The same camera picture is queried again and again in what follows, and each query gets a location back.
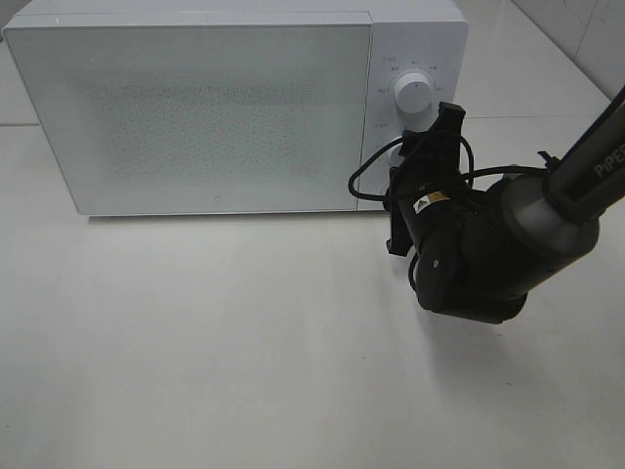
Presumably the white timer knob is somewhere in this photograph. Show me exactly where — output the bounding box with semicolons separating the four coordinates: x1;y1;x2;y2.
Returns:
385;142;404;168

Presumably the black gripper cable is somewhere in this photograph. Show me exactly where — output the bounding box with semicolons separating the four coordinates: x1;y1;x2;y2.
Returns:
346;131;553;202

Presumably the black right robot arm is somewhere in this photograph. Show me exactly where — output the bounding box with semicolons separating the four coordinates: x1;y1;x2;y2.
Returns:
385;95;624;324

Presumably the white microwave door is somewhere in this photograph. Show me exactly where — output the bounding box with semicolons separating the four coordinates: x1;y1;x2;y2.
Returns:
7;25;370;216

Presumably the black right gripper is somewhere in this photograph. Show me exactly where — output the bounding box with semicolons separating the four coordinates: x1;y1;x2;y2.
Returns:
383;101;466;256

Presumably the white microwave oven body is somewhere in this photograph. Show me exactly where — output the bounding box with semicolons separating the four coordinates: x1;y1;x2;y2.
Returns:
9;9;471;217

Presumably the upper white power knob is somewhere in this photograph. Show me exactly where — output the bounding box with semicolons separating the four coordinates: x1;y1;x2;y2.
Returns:
394;71;434;114

